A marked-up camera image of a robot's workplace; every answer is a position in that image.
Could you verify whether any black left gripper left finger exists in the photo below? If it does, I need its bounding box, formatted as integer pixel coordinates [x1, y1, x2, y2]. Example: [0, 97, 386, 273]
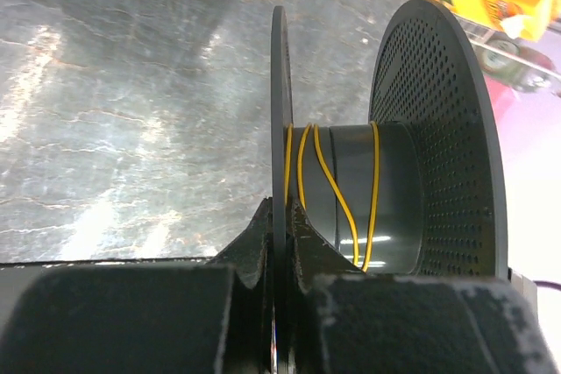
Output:
[1, 200, 273, 373]

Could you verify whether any yellow cable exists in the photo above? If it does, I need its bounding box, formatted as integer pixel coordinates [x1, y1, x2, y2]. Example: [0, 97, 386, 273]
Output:
[282, 120, 381, 273]

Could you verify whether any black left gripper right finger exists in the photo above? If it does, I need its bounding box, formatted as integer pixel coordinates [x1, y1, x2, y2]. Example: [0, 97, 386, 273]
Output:
[287, 201, 557, 373]

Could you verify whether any black cable spool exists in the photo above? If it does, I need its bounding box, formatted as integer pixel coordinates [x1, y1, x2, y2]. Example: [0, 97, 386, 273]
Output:
[269, 0, 508, 279]

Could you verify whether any clear glass bottle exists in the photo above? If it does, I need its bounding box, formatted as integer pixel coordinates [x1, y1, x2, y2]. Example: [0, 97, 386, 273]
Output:
[474, 35, 560, 95]

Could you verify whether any white wire wooden shelf rack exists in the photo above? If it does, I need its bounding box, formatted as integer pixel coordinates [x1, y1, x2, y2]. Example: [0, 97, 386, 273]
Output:
[435, 0, 560, 81]

